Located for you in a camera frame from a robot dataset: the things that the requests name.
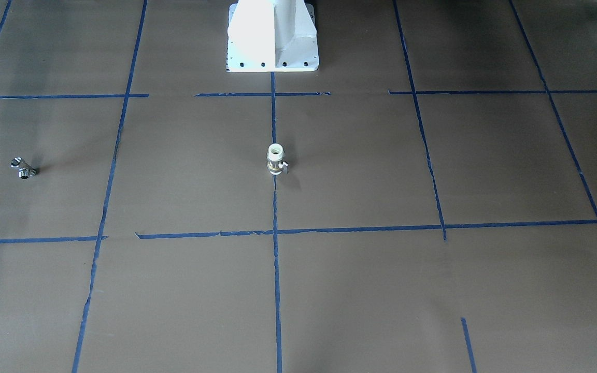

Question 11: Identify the white brass PPR valve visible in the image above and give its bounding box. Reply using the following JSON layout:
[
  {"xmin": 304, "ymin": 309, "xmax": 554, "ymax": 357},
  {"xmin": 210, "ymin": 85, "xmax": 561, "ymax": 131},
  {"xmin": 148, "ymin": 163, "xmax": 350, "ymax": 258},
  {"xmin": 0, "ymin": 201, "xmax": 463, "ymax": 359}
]
[{"xmin": 267, "ymin": 142, "xmax": 289, "ymax": 176}]

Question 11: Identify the chrome tee pipe fitting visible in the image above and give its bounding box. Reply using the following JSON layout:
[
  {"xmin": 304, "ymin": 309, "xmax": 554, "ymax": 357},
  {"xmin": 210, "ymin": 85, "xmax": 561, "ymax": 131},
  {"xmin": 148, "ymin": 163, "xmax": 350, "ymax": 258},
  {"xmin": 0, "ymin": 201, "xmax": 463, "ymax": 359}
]
[{"xmin": 10, "ymin": 157, "xmax": 38, "ymax": 180}]

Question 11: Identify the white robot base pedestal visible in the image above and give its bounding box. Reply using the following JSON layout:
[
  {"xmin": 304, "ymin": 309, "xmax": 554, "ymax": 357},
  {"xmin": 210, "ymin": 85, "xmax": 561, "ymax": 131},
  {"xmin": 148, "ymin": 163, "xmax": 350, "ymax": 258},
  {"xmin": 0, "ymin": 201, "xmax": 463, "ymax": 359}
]
[{"xmin": 226, "ymin": 1, "xmax": 320, "ymax": 73}]

